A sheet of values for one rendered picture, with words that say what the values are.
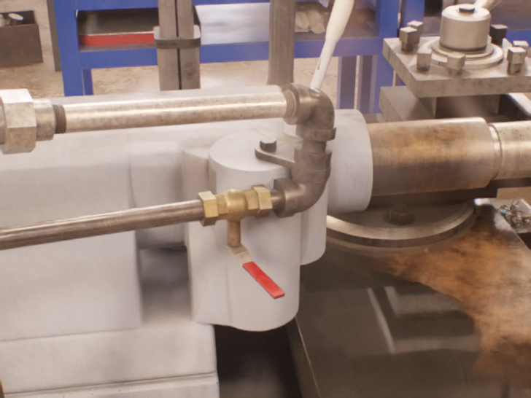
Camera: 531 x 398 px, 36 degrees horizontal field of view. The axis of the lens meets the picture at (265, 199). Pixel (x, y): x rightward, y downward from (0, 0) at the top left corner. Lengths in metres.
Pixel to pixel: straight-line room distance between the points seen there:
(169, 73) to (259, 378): 1.02
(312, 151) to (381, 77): 2.09
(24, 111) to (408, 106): 0.64
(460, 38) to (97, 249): 0.53
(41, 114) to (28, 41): 4.06
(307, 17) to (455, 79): 1.74
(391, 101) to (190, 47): 0.93
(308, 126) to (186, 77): 1.33
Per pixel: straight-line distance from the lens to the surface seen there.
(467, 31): 1.08
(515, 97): 1.12
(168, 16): 1.98
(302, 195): 0.72
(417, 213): 1.10
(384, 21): 2.74
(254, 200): 0.71
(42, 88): 4.32
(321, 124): 0.70
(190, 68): 2.01
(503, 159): 0.93
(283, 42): 1.66
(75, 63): 2.67
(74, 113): 0.62
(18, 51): 4.68
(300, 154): 0.71
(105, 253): 0.82
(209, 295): 0.81
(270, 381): 1.16
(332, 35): 0.81
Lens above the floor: 1.48
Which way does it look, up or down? 28 degrees down
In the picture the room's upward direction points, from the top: straight up
